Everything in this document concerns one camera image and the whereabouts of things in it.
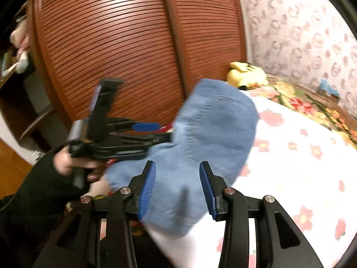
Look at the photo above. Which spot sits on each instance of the person's left hand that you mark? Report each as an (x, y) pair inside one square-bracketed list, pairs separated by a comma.
[(64, 164)]

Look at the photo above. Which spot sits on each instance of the blue denim pants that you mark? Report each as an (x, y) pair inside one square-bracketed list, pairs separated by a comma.
[(212, 122)]

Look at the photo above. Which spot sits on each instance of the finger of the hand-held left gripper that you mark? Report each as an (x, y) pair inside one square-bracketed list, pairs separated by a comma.
[(139, 142), (145, 126)]

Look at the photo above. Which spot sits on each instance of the yellow plush toy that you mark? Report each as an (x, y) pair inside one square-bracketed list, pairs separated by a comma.
[(245, 75)]

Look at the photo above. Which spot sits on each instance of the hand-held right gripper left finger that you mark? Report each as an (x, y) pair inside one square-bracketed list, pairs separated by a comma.
[(145, 192)]

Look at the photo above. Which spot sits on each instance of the pink white plush toy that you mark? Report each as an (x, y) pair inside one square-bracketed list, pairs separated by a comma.
[(21, 47)]

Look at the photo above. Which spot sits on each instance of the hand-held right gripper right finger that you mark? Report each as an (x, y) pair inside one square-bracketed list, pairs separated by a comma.
[(207, 189)]

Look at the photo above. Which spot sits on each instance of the white strawberry print blanket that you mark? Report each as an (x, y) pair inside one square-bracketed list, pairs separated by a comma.
[(292, 187)]

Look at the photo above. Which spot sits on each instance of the small blue plush toy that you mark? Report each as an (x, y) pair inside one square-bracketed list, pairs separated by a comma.
[(328, 88)]

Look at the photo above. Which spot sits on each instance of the brown floral blanket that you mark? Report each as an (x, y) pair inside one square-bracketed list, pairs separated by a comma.
[(301, 100)]

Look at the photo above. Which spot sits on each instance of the wooden shelf unit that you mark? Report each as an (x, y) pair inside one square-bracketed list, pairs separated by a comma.
[(25, 111)]

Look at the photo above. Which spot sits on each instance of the louvered wooden door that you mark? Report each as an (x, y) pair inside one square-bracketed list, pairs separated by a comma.
[(206, 33), (106, 39)]

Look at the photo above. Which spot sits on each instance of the person's left forearm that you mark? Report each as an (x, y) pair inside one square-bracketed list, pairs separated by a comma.
[(33, 195)]

